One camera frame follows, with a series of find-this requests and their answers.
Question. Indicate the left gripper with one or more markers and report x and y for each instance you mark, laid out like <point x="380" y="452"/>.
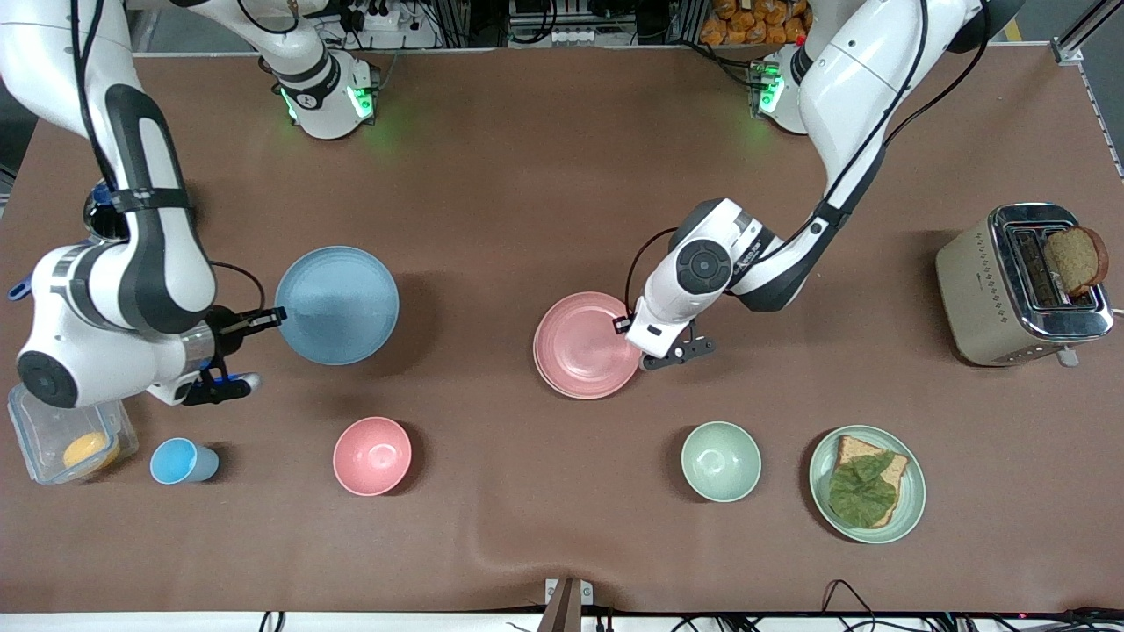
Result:
<point x="619" y="326"/>

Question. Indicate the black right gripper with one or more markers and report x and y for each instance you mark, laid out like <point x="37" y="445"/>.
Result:
<point x="226" y="330"/>

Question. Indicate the pink plate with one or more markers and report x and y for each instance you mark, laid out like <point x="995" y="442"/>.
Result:
<point x="584" y="342"/>

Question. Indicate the blue plate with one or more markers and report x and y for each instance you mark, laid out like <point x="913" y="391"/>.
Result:
<point x="342" y="303"/>

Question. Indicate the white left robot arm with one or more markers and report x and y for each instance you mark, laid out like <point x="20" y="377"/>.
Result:
<point x="861" y="79"/>

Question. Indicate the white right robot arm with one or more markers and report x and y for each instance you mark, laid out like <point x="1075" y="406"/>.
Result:
<point x="88" y="369"/>

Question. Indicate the beige plate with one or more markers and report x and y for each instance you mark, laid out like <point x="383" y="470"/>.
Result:
<point x="550" y="377"/>

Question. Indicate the blue cup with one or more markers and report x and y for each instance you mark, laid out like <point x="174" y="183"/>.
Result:
<point x="180" y="461"/>

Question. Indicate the green bowl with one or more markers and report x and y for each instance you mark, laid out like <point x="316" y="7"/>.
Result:
<point x="721" y="461"/>

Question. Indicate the pink bowl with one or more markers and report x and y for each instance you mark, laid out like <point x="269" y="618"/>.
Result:
<point x="372" y="456"/>

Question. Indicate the brown table cover sheet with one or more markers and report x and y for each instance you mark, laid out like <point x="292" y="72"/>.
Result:
<point x="527" y="175"/>

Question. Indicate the black steel pot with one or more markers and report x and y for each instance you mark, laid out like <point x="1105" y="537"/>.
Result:
<point x="98" y="225"/>

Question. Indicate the blue object inside pot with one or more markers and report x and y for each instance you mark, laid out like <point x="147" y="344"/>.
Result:
<point x="104" y="191"/>

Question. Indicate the yellow round food piece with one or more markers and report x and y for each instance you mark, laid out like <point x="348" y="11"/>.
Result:
<point x="90" y="452"/>

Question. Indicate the clear plastic food container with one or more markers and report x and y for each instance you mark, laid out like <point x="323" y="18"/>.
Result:
<point x="39" y="448"/>

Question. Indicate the brown bread slice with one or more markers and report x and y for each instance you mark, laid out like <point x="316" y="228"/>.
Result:
<point x="1076" y="259"/>
<point x="852" y="448"/>

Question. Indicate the green lettuce leaf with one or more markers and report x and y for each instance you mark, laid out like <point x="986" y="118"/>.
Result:
<point x="865" y="491"/>

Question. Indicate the white power strip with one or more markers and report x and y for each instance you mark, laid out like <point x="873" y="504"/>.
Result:
<point x="373" y="16"/>

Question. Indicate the bag of orange buns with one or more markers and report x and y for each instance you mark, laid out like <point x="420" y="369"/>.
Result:
<point x="755" y="25"/>

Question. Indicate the green plate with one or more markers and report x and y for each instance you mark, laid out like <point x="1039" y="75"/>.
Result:
<point x="909" y="505"/>

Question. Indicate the beige chrome toaster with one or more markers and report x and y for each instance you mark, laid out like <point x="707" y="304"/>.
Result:
<point x="975" y="290"/>

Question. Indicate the metal table edge bracket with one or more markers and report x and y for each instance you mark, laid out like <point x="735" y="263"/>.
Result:
<point x="568" y="601"/>

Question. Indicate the aluminium frame profile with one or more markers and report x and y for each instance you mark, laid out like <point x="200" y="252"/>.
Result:
<point x="1084" y="35"/>

